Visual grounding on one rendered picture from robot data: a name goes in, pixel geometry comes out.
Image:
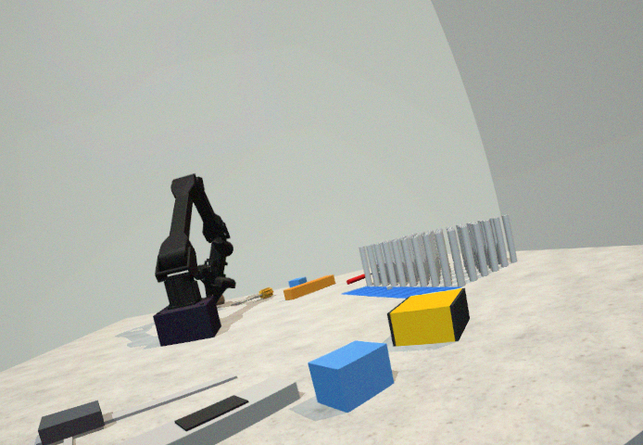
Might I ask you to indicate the grey flat bar with black inlay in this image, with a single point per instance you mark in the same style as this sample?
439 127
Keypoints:
224 418

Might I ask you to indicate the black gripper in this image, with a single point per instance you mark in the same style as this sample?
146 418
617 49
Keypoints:
219 283

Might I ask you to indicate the red rod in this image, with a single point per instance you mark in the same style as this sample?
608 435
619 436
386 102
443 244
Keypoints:
357 278

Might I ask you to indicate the blue tape strip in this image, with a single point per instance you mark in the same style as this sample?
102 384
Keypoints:
398 292

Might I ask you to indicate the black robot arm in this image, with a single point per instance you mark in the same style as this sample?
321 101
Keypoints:
176 253

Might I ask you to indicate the blue block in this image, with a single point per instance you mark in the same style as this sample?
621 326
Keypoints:
297 281
347 377

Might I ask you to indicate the yellow box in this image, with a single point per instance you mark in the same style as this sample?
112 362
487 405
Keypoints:
439 317

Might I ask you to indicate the orange rectangular bar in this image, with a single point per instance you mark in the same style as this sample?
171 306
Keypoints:
309 287

